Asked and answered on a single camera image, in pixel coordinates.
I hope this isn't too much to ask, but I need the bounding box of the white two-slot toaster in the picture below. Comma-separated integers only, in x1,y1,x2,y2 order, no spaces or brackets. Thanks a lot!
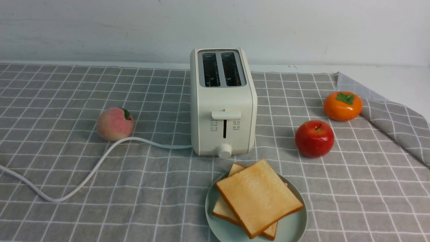
189,48,258,159

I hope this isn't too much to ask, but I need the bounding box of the grey checked tablecloth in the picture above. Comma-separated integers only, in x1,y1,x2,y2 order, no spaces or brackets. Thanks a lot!
1,63,429,242

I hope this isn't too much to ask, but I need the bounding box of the pink peach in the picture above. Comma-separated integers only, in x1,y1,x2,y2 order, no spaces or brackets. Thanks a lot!
96,107,135,142

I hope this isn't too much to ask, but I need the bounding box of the white power cord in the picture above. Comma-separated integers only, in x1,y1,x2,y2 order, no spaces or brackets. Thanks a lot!
0,137,193,203

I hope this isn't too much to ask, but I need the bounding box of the orange persimmon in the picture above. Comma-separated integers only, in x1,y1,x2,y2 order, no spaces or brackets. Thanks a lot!
324,91,363,122

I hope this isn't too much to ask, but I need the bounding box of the light green plate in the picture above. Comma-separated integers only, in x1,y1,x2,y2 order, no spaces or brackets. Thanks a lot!
205,183,307,242

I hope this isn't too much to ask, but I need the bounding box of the red apple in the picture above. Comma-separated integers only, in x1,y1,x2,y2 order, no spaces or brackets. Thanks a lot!
295,120,335,158

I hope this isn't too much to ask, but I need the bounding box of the toast slice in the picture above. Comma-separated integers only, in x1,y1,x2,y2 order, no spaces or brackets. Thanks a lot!
205,159,307,242
212,160,302,240

